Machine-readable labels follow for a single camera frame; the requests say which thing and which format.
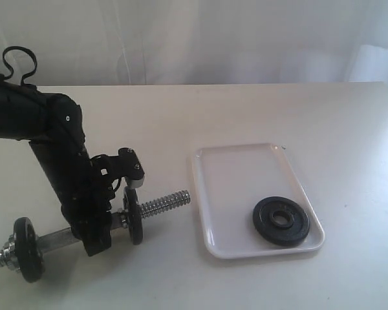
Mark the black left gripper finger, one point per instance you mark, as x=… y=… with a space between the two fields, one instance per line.
x=96 y=236

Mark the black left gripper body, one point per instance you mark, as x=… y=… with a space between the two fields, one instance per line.
x=86 y=202

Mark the chrome threaded dumbbell bar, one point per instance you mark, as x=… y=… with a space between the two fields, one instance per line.
x=65 y=237

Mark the black weight plate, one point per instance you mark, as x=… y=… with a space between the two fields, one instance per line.
x=281 y=221

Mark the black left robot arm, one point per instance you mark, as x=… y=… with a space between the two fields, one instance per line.
x=52 y=125

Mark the black plate on right end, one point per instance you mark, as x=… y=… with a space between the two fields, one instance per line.
x=133 y=216

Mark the black plate on end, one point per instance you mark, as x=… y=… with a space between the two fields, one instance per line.
x=133 y=216
x=29 y=256

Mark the black plate on left end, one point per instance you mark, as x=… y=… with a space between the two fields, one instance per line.
x=29 y=256

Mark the chrome spin-lock nut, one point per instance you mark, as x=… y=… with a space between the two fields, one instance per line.
x=9 y=251

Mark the white plastic tray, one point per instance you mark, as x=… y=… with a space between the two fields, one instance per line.
x=229 y=182

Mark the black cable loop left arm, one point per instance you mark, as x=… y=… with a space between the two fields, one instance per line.
x=13 y=64

